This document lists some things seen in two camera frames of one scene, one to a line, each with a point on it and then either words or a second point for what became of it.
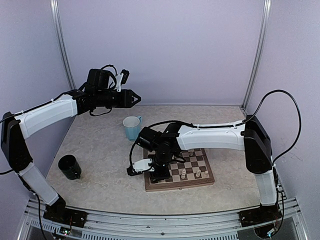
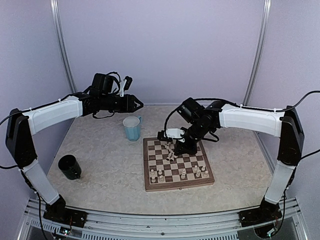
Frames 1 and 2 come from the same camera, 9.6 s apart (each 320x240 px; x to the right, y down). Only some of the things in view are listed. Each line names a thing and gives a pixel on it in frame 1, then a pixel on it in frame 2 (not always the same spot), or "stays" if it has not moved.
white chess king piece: [183, 176] stays
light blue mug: [132, 124] stays
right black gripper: [162, 175] to [183, 149]
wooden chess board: [196, 171] stays
